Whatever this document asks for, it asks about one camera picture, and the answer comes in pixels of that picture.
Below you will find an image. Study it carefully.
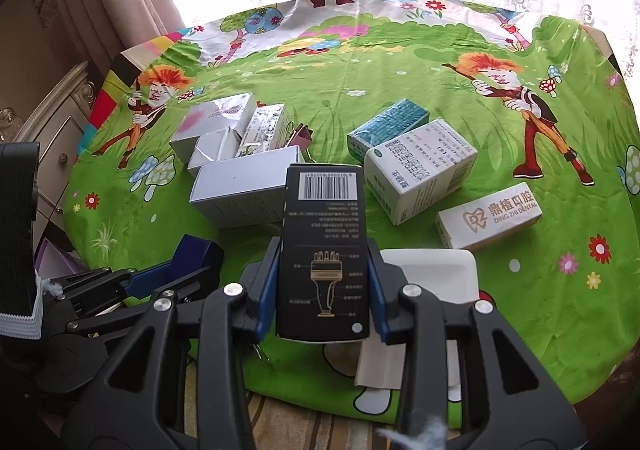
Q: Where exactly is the white rounded plastic case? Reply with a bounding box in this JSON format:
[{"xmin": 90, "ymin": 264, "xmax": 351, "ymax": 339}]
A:
[{"xmin": 381, "ymin": 249, "xmax": 480, "ymax": 304}]

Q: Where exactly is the black shaver box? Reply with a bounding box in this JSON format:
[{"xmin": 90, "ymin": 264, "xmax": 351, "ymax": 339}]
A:
[{"xmin": 276, "ymin": 163, "xmax": 370, "ymax": 344}]

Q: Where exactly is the white green medicine box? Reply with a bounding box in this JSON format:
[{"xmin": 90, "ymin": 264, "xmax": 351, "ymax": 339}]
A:
[{"xmin": 235, "ymin": 104, "xmax": 290, "ymax": 158}]

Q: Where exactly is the pink binder clip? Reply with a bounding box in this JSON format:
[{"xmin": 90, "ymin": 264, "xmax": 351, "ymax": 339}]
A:
[{"xmin": 285, "ymin": 123, "xmax": 312, "ymax": 151}]

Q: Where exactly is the purple white cardboard bin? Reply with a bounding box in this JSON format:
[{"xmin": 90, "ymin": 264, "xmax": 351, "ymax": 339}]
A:
[{"xmin": 35, "ymin": 238, "xmax": 87, "ymax": 279}]

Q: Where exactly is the striped rug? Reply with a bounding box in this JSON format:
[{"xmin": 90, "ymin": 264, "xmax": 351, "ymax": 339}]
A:
[{"xmin": 184, "ymin": 368, "xmax": 402, "ymax": 450}]

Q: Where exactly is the cream ornate dresser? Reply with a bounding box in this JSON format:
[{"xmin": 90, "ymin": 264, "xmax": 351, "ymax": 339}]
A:
[{"xmin": 15, "ymin": 62, "xmax": 96, "ymax": 249}]

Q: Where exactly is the white orange dental box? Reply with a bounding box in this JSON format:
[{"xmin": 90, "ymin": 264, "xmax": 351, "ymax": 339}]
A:
[{"xmin": 435, "ymin": 183, "xmax": 542, "ymax": 251}]

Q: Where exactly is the silver grey long box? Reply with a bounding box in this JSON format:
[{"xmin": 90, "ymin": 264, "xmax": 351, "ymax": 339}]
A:
[{"xmin": 190, "ymin": 146, "xmax": 303, "ymax": 228}]

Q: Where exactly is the silver foil box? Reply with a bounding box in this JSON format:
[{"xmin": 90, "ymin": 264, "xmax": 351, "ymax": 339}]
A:
[{"xmin": 188, "ymin": 126, "xmax": 241, "ymax": 177}]

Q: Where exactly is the pink white glossy box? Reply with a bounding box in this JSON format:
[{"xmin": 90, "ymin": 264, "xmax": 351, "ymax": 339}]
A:
[{"xmin": 169, "ymin": 93, "xmax": 257, "ymax": 164}]

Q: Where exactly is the white blue-text medicine box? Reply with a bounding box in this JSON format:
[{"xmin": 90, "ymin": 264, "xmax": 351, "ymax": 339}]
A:
[{"xmin": 363, "ymin": 119, "xmax": 477, "ymax": 226}]

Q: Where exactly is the cartoon green tablecloth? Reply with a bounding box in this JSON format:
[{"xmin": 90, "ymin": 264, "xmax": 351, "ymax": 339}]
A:
[{"xmin": 64, "ymin": 0, "xmax": 639, "ymax": 406}]

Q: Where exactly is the teal patterned box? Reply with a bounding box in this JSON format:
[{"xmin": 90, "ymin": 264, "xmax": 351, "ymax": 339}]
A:
[{"xmin": 347, "ymin": 98, "xmax": 430, "ymax": 162}]

